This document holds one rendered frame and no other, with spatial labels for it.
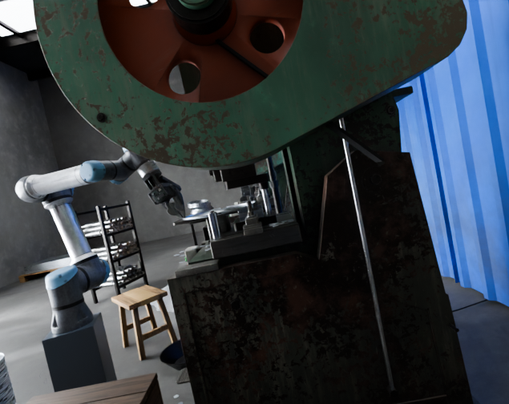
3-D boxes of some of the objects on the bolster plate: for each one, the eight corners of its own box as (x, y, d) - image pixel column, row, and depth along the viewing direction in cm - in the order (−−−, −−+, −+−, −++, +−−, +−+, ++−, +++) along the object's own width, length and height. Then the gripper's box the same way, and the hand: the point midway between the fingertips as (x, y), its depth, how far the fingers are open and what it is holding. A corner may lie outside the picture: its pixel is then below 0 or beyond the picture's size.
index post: (213, 240, 113) (207, 212, 112) (214, 238, 116) (208, 211, 115) (221, 238, 113) (215, 210, 112) (222, 236, 116) (216, 209, 115)
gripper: (136, 182, 128) (167, 228, 126) (153, 167, 125) (185, 214, 124) (148, 181, 136) (178, 224, 135) (164, 167, 133) (195, 211, 132)
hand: (183, 216), depth 132 cm, fingers closed
